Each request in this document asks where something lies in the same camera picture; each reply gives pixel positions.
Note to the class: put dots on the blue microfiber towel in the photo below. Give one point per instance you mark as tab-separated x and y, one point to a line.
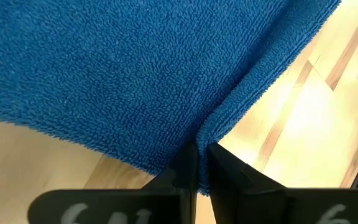
120	77

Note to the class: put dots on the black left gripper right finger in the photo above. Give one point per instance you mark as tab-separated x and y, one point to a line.
275	207

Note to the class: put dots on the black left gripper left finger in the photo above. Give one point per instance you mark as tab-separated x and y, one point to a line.
120	208

